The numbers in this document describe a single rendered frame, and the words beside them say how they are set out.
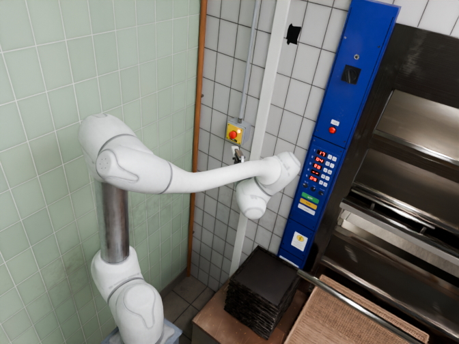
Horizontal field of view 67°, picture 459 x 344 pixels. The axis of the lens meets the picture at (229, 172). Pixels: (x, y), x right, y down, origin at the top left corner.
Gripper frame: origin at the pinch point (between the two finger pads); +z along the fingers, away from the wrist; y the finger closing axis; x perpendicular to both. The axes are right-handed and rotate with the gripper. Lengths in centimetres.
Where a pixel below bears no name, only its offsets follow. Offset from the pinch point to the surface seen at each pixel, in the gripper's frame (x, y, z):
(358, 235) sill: 58, 28, -30
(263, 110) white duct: 13.7, -15.2, 11.4
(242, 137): 5.8, 0.1, 12.4
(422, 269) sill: 79, 28, -51
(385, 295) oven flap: 72, 51, -48
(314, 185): 36.8, 10.5, -13.5
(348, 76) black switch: 34, -44, -16
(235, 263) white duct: 14, 99, 11
